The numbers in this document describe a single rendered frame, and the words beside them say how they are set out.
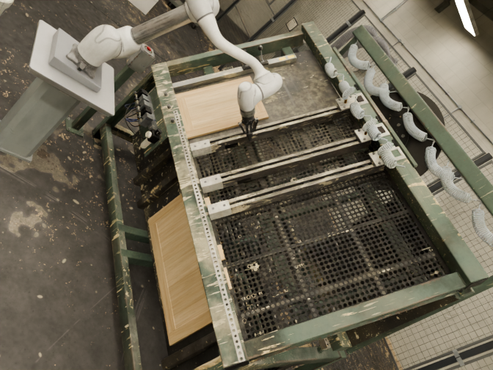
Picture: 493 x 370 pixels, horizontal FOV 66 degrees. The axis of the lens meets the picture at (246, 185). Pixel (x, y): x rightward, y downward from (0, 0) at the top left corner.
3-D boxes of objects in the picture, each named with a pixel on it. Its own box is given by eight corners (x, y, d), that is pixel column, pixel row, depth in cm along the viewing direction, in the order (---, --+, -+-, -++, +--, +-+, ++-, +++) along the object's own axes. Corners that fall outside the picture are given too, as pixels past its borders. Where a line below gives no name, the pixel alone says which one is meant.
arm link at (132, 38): (92, 36, 227) (111, 37, 247) (104, 63, 232) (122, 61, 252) (207, -18, 204) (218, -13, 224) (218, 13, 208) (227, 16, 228)
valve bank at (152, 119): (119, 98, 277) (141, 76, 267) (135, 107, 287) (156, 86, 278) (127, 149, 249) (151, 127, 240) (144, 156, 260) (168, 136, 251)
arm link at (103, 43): (71, 43, 212) (96, 17, 204) (90, 43, 229) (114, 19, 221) (89, 68, 215) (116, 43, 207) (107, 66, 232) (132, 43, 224)
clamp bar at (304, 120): (191, 148, 249) (183, 123, 229) (359, 103, 262) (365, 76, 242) (194, 160, 243) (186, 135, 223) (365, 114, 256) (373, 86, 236)
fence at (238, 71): (173, 87, 283) (172, 83, 279) (293, 57, 293) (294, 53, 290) (174, 92, 280) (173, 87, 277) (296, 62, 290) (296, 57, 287)
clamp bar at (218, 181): (200, 183, 233) (194, 159, 213) (378, 133, 246) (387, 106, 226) (204, 196, 227) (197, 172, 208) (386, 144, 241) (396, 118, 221)
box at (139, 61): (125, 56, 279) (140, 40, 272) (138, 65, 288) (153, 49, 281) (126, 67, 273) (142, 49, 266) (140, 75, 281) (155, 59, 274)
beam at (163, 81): (154, 75, 300) (150, 64, 291) (169, 73, 301) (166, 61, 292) (225, 372, 179) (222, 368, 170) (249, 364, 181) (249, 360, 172)
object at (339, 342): (292, 249, 267) (401, 183, 234) (302, 252, 278) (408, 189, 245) (332, 351, 229) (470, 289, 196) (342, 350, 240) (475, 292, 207)
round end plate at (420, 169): (317, 129, 315) (405, 65, 284) (320, 132, 319) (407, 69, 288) (360, 208, 272) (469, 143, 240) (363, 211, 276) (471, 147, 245)
